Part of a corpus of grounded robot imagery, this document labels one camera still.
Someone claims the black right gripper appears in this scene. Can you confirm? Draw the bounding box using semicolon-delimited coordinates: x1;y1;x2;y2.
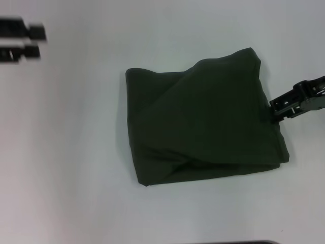
269;75;325;125

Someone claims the dark green printed t-shirt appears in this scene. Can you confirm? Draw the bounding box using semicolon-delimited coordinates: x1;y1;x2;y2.
125;46;290;188

